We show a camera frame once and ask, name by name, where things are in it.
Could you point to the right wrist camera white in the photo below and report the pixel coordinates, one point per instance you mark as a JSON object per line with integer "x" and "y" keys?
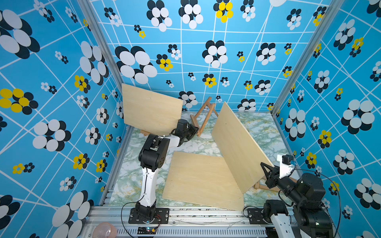
{"x": 286, "y": 168}

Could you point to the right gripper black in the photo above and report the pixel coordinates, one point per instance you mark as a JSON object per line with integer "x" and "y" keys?
{"x": 274, "y": 172}

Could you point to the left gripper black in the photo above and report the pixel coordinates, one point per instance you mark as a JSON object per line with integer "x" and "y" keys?
{"x": 193, "y": 131}

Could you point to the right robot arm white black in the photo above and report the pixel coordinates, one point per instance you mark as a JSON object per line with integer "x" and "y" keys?
{"x": 306, "y": 194}

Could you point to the plywood board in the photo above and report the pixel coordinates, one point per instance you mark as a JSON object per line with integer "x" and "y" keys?
{"x": 150, "y": 111}
{"x": 204, "y": 180}
{"x": 240, "y": 151}

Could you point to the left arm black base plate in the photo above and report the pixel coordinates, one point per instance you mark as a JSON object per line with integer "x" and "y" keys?
{"x": 149, "y": 216}

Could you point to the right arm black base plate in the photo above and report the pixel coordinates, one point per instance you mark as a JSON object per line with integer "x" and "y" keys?
{"x": 256, "y": 216}

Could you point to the aluminium front rail frame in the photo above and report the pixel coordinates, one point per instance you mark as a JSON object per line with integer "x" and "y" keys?
{"x": 185, "y": 222}

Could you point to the pink translucent bowl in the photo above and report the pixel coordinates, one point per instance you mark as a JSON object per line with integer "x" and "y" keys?
{"x": 104, "y": 230}

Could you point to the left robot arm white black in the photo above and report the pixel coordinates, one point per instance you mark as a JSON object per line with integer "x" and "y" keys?
{"x": 152, "y": 157}

